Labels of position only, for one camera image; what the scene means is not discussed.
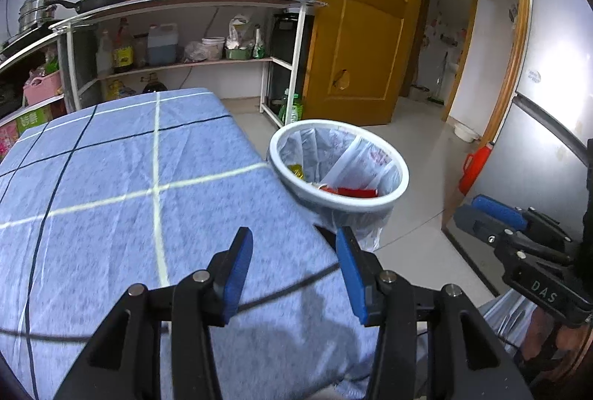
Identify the white plastic bottle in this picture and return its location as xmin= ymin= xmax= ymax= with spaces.
xmin=96 ymin=31 xmax=114 ymax=77

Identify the black induction cooker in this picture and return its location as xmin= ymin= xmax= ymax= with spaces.
xmin=0 ymin=27 xmax=52 ymax=53

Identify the white food bag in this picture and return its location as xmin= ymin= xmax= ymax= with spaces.
xmin=226 ymin=14 xmax=255 ymax=51

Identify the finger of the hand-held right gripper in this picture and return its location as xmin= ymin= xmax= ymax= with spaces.
xmin=453 ymin=204 xmax=572 ymax=267
xmin=470 ymin=195 xmax=575 ymax=246

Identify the steel steamer pot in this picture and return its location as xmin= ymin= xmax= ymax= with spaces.
xmin=19 ymin=0 xmax=63 ymax=33

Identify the green detergent bottle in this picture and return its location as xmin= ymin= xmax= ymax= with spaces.
xmin=280 ymin=89 xmax=304 ymax=125

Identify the wooden-sided storage shelf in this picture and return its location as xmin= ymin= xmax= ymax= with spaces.
xmin=0 ymin=32 xmax=70 ymax=141

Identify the person's right hand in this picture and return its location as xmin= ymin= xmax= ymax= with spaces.
xmin=521 ymin=307 xmax=593 ymax=377

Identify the yellow-label soy sauce bottle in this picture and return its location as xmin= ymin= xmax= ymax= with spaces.
xmin=112 ymin=18 xmax=135 ymax=73

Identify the silver refrigerator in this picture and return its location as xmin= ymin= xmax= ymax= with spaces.
xmin=442 ymin=0 xmax=593 ymax=294

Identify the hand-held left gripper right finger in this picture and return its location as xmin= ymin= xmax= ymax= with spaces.
xmin=336 ymin=226 xmax=533 ymax=400

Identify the white lined trash bin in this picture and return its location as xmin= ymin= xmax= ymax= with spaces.
xmin=268 ymin=119 xmax=411 ymax=253

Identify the dark cooking oil bottle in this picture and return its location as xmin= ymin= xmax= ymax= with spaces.
xmin=140 ymin=73 xmax=168 ymax=94

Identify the black frying pan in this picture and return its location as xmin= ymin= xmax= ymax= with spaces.
xmin=53 ymin=0 xmax=130 ymax=15

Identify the person's grey clothing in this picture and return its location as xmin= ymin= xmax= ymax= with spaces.
xmin=482 ymin=289 xmax=538 ymax=352

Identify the blue plastic jerrycan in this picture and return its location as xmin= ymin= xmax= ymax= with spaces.
xmin=147 ymin=23 xmax=179 ymax=66

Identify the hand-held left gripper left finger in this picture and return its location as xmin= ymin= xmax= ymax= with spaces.
xmin=53 ymin=226 xmax=255 ymax=400

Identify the dark glass jar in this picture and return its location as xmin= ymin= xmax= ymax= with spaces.
xmin=133 ymin=34 xmax=148 ymax=68

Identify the red plastic jug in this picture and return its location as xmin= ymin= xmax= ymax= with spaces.
xmin=458 ymin=143 xmax=494 ymax=196

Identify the pink printed carton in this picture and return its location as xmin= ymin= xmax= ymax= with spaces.
xmin=0 ymin=120 xmax=19 ymax=160

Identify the wooden door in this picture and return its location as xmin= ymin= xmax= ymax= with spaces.
xmin=303 ymin=0 xmax=427 ymax=127

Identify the yellow cooking oil bottle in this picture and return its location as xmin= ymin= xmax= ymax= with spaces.
xmin=106 ymin=80 xmax=137 ymax=101

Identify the white floor basin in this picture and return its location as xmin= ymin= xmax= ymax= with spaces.
xmin=454 ymin=123 xmax=480 ymax=143

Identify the green printed carton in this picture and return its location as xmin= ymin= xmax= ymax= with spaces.
xmin=16 ymin=104 xmax=54 ymax=136

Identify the pink plastic basket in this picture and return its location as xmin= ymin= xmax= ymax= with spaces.
xmin=23 ymin=71 xmax=63 ymax=106

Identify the white plastic tub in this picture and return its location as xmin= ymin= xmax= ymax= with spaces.
xmin=201 ymin=37 xmax=226 ymax=60

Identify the metal-top white kitchen shelf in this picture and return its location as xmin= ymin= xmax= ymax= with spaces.
xmin=49 ymin=0 xmax=327 ymax=125

